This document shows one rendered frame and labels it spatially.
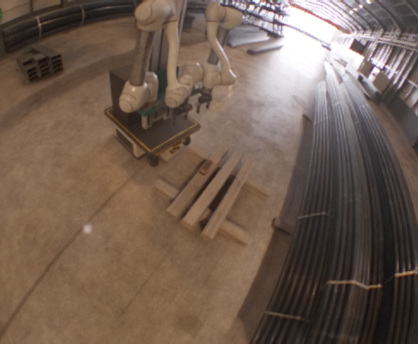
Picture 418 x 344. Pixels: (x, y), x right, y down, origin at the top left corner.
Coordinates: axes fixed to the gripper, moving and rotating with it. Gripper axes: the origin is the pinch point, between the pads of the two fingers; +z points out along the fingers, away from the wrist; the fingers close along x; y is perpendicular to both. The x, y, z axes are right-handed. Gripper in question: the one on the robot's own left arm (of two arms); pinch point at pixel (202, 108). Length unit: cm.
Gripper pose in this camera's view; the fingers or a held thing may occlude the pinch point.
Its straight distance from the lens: 170.8
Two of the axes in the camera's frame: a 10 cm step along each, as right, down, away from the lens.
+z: -2.1, 6.1, 7.7
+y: 7.6, 6.0, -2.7
